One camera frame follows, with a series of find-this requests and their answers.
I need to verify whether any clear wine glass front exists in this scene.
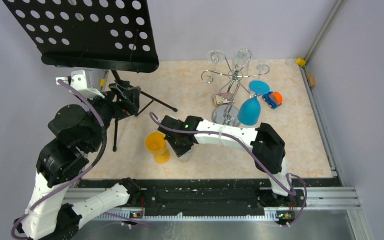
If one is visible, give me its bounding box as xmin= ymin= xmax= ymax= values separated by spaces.
xmin=178 ymin=150 xmax=193 ymax=163

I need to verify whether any clear wine glass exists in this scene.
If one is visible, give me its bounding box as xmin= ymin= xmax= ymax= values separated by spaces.
xmin=178 ymin=150 xmax=193 ymax=163
xmin=255 ymin=63 xmax=271 ymax=78
xmin=206 ymin=50 xmax=225 ymax=65
xmin=232 ymin=48 xmax=252 ymax=76

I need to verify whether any orange wine glass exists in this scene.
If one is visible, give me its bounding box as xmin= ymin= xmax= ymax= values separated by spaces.
xmin=145 ymin=132 xmax=171 ymax=164

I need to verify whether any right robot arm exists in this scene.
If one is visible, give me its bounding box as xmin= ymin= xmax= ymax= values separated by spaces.
xmin=150 ymin=113 xmax=297 ymax=206

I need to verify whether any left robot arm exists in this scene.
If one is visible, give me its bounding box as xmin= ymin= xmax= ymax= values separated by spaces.
xmin=11 ymin=83 xmax=141 ymax=240

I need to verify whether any blue wine glass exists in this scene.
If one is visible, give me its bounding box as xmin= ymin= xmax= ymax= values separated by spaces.
xmin=237 ymin=80 xmax=270 ymax=126

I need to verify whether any clear wine glass back left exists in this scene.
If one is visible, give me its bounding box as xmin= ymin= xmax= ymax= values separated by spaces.
xmin=206 ymin=50 xmax=225 ymax=65

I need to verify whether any clear wine glass back middle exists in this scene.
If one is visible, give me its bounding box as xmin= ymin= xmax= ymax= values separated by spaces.
xmin=232 ymin=48 xmax=252 ymax=76

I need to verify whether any clear wine glass back right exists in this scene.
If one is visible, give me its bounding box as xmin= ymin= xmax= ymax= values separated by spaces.
xmin=255 ymin=63 xmax=271 ymax=78

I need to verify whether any yellow clip left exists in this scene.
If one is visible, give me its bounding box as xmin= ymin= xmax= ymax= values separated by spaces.
xmin=99 ymin=78 xmax=106 ymax=88

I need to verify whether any small red white box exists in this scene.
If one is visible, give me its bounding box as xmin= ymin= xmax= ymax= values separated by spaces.
xmin=213 ymin=92 xmax=234 ymax=107

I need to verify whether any black perforated music stand desk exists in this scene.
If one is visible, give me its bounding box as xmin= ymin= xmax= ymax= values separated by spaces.
xmin=5 ymin=0 xmax=160 ymax=73

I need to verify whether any blue and orange toy car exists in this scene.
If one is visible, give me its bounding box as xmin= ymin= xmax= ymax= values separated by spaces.
xmin=262 ymin=91 xmax=283 ymax=109

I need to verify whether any yellow corner clip right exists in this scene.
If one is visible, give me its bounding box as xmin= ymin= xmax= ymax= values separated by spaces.
xmin=295 ymin=58 xmax=307 ymax=67

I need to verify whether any small wooden block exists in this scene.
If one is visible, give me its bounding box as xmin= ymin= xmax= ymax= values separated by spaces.
xmin=306 ymin=72 xmax=317 ymax=88

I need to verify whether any aluminium corner profile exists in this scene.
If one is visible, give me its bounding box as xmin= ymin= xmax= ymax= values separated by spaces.
xmin=304 ymin=0 xmax=347 ymax=65

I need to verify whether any chrome wire wine glass rack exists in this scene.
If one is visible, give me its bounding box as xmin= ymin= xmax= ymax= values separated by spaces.
xmin=201 ymin=48 xmax=270 ymax=127

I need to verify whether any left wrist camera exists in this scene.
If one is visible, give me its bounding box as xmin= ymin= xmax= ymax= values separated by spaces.
xmin=55 ymin=69 xmax=105 ymax=99

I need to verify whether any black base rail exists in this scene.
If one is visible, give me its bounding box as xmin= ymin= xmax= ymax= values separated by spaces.
xmin=79 ymin=178 xmax=342 ymax=220

